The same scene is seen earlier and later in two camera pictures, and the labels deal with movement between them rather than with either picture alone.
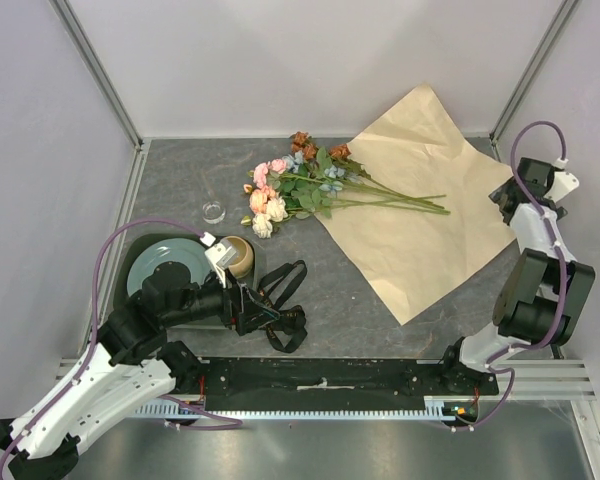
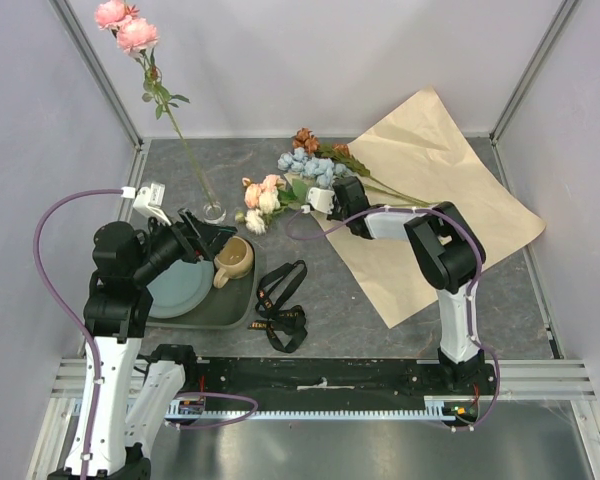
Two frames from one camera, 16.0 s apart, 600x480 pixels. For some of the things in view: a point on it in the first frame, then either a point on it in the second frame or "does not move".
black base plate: [338, 384] does not move
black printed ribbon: [278, 284] does not move
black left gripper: [242, 311] → [199, 239]
